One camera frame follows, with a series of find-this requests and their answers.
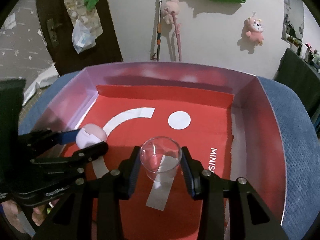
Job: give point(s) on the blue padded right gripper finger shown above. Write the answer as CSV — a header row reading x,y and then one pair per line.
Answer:
x,y
41,141

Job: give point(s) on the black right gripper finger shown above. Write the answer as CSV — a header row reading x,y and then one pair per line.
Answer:
x,y
79,159
118,184
249,216

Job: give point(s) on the pink white earbud case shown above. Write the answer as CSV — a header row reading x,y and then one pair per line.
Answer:
x,y
91,134

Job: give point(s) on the clear glass cup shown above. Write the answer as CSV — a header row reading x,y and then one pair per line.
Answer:
x,y
160,157

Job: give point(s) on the person's left hand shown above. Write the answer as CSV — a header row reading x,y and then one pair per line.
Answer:
x,y
18,219

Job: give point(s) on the pink cardboard box tray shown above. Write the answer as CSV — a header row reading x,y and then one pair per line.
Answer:
x,y
73,214

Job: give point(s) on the blue cushioned seat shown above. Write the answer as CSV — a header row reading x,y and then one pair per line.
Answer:
x,y
297,154

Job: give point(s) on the clear plastic bag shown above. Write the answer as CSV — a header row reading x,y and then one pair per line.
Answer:
x,y
82,39

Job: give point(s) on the dark brown wooden door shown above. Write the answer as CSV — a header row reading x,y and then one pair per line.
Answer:
x,y
64,56

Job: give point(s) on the dark green table cloth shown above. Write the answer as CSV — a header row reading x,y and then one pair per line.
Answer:
x,y
296,74

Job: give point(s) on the hanging pocket organizer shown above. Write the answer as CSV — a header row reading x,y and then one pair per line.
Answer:
x,y
78,10

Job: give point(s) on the pink stick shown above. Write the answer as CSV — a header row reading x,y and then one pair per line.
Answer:
x,y
178,37

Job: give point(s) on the items on side table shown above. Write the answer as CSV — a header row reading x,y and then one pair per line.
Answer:
x,y
306,53

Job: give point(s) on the brass door handle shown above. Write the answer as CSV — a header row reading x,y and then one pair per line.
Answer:
x,y
52,29

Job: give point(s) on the pink plush on wall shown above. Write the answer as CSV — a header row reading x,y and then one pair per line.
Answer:
x,y
170,8

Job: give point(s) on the pink fox plush keychain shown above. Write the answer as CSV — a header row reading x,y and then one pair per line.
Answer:
x,y
255,30

